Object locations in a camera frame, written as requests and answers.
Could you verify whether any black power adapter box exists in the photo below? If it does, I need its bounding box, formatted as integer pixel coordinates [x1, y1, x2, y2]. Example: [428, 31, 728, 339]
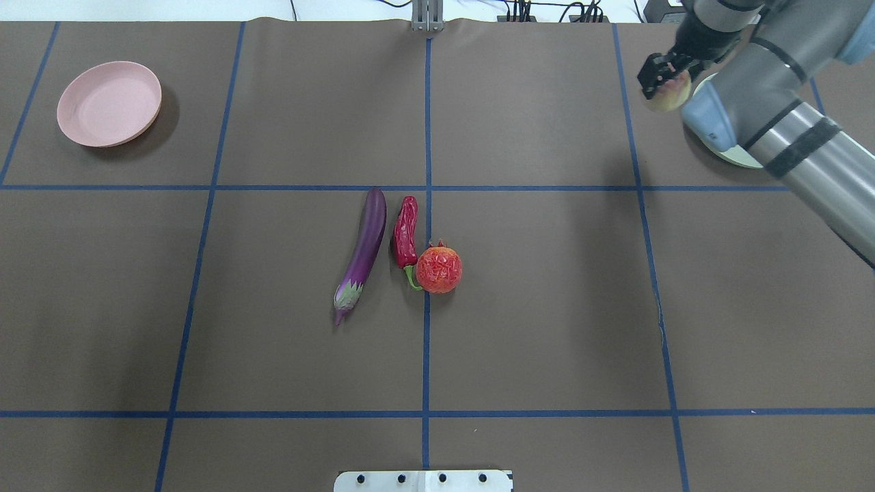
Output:
[643, 0, 687, 24]

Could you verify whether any yellow pink peach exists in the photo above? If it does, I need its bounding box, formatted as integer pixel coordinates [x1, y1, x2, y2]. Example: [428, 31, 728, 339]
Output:
[645, 70, 692, 113]

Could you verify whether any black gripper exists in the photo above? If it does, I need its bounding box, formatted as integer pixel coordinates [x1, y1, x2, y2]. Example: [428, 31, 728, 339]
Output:
[638, 42, 718, 100]

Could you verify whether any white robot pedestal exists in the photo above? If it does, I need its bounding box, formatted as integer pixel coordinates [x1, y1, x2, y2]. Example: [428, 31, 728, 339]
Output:
[332, 468, 515, 491]

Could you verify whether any purple eggplant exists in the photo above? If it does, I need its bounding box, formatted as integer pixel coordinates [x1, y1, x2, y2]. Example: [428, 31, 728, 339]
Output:
[332, 187, 387, 326]

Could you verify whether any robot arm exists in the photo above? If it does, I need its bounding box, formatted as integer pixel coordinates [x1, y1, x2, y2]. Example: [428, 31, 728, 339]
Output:
[637, 1, 874, 266]

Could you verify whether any red chili pepper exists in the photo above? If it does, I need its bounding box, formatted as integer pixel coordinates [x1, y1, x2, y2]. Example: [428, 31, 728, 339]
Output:
[392, 195, 424, 292]

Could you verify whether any aluminium frame post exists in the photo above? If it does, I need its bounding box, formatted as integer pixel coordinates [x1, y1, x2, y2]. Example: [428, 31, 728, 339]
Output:
[412, 0, 446, 32]

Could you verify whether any light green plate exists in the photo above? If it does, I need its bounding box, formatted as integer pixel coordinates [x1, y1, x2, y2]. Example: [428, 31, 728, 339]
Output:
[690, 72, 765, 169]

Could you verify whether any pink plate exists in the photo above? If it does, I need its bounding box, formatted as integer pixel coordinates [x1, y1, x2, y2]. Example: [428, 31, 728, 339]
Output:
[56, 60, 163, 148]

